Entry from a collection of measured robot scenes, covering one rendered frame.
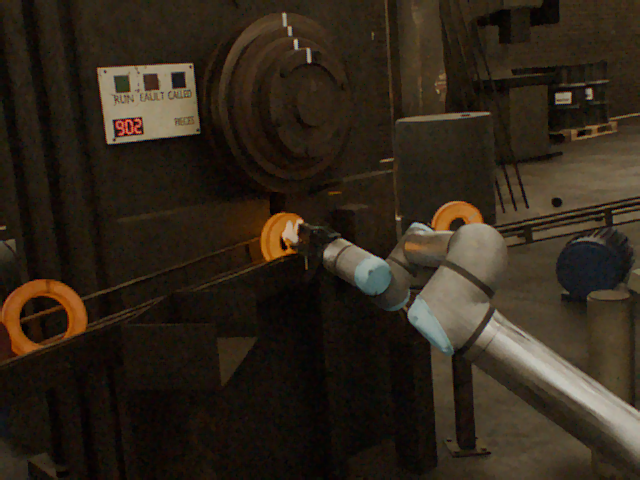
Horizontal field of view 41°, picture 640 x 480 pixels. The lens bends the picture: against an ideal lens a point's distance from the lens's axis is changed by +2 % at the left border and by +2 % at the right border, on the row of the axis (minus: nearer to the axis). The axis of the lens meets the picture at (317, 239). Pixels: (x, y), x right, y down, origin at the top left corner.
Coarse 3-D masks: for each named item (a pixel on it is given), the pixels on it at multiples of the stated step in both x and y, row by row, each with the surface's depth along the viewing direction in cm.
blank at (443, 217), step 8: (440, 208) 254; (448, 208) 252; (456, 208) 253; (464, 208) 253; (472, 208) 254; (440, 216) 252; (448, 216) 253; (456, 216) 253; (464, 216) 254; (472, 216) 254; (480, 216) 255; (432, 224) 255; (440, 224) 253; (448, 224) 253
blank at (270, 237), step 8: (272, 216) 233; (280, 216) 231; (288, 216) 233; (296, 216) 235; (272, 224) 230; (280, 224) 231; (264, 232) 230; (272, 232) 230; (280, 232) 232; (264, 240) 230; (272, 240) 230; (264, 248) 230; (272, 248) 230; (280, 248) 232; (288, 248) 238; (272, 256) 230
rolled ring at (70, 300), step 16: (32, 288) 192; (48, 288) 194; (64, 288) 196; (16, 304) 189; (64, 304) 197; (80, 304) 197; (16, 320) 188; (80, 320) 196; (16, 336) 187; (64, 336) 195; (16, 352) 189
